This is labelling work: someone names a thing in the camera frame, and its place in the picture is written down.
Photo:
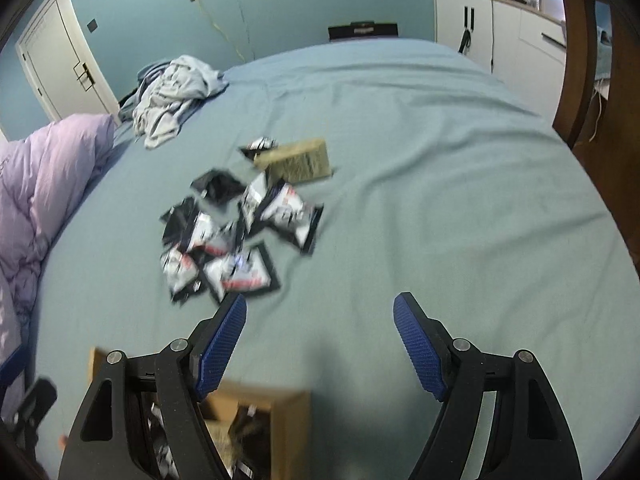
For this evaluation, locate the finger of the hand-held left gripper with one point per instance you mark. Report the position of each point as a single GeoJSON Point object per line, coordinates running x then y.
{"type": "Point", "coordinates": [40, 395]}
{"type": "Point", "coordinates": [9, 374]}

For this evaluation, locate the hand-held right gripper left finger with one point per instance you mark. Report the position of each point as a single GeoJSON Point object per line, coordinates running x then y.
{"type": "Point", "coordinates": [220, 345]}

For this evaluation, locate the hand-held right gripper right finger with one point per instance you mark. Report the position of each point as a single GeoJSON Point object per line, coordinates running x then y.
{"type": "Point", "coordinates": [417, 345]}

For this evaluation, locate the pile of black white packets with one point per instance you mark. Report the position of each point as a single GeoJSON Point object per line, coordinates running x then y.
{"type": "Point", "coordinates": [235, 270]}
{"type": "Point", "coordinates": [250, 435]}

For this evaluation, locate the brown cardboard box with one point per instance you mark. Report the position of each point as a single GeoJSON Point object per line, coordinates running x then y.
{"type": "Point", "coordinates": [290, 435]}

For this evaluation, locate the black white snack packet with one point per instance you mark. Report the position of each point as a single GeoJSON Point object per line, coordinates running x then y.
{"type": "Point", "coordinates": [215, 185]}
{"type": "Point", "coordinates": [257, 146]}

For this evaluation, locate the tan snack packet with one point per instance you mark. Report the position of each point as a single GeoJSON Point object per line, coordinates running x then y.
{"type": "Point", "coordinates": [295, 160]}

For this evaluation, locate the bed with blue sheet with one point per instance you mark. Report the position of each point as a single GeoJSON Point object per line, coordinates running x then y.
{"type": "Point", "coordinates": [450, 185]}

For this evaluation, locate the purple duvet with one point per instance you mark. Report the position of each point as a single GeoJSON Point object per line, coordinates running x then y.
{"type": "Point", "coordinates": [40, 185]}

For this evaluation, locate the grey crumpled clothes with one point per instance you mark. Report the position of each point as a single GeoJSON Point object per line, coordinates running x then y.
{"type": "Point", "coordinates": [175, 90]}

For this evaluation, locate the brown wooden chair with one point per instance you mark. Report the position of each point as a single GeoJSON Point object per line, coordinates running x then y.
{"type": "Point", "coordinates": [575, 85]}

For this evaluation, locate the white low cabinet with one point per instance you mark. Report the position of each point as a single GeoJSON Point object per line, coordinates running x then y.
{"type": "Point", "coordinates": [520, 45]}

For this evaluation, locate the white door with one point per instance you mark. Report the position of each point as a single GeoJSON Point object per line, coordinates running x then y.
{"type": "Point", "coordinates": [55, 60]}

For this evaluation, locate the black bag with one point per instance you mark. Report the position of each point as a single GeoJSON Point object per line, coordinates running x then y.
{"type": "Point", "coordinates": [364, 31]}

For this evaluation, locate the grey light switch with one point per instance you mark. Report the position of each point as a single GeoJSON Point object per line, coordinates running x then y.
{"type": "Point", "coordinates": [92, 24]}

